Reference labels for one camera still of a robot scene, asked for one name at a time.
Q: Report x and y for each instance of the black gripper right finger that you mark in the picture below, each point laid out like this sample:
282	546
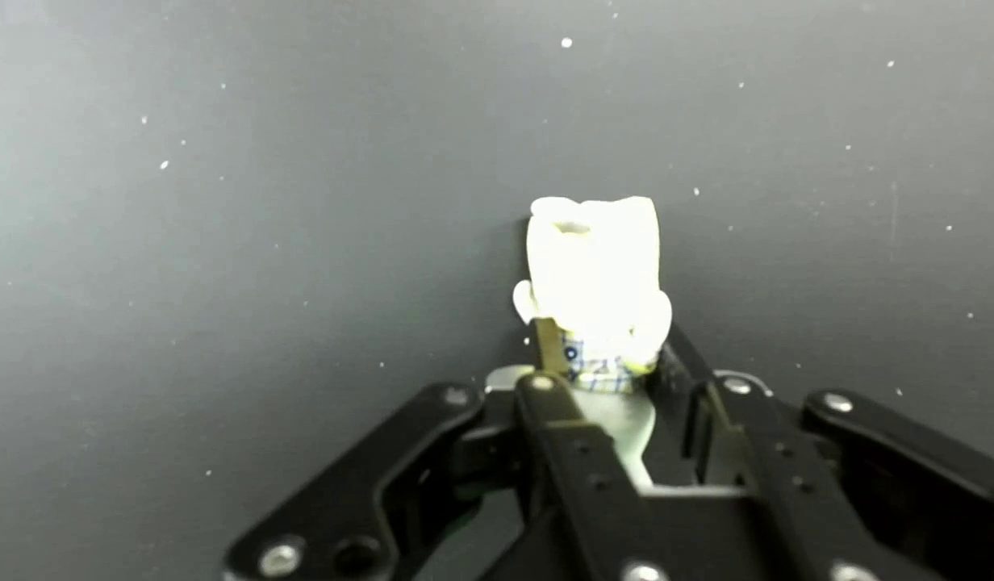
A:
842	472

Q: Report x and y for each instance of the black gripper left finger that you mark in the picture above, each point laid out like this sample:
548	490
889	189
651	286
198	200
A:
567	461

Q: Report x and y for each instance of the small white toy figure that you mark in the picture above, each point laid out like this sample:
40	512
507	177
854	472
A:
596	274

